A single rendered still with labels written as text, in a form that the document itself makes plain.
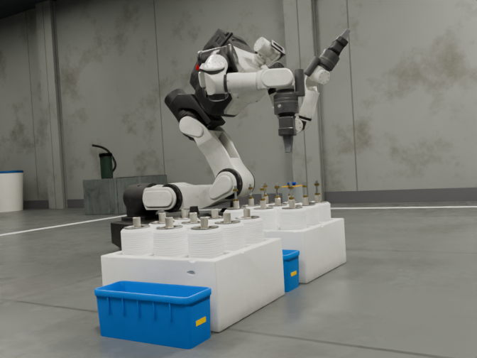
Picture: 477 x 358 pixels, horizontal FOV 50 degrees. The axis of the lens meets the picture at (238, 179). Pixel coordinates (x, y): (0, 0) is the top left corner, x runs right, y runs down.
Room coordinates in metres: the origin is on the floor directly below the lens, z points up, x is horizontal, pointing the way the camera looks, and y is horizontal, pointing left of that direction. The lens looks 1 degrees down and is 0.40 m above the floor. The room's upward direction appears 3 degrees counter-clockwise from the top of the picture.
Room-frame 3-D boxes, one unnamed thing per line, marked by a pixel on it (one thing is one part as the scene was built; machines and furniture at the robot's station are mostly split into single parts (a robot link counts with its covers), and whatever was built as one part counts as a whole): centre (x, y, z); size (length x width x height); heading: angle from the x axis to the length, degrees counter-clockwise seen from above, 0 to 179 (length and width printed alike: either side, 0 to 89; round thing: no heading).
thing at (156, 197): (2.58, 0.35, 0.28); 0.21 x 0.20 x 0.13; 59
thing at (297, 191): (2.27, -0.24, 0.16); 0.07 x 0.07 x 0.31; 58
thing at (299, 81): (1.83, -0.20, 0.69); 0.11 x 0.11 x 0.11; 81
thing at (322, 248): (1.99, -0.15, 0.09); 0.39 x 0.39 x 0.18; 58
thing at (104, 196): (5.86, 1.34, 0.40); 0.83 x 0.66 x 0.79; 149
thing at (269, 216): (1.89, -0.09, 0.16); 0.10 x 0.10 x 0.18
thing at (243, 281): (1.52, 0.14, 0.09); 0.39 x 0.39 x 0.18; 60
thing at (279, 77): (1.82, -0.15, 0.71); 0.13 x 0.09 x 0.07; 81
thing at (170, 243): (1.42, 0.20, 0.16); 0.10 x 0.10 x 0.18
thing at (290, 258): (1.73, -0.04, 0.06); 0.30 x 0.11 x 0.12; 58
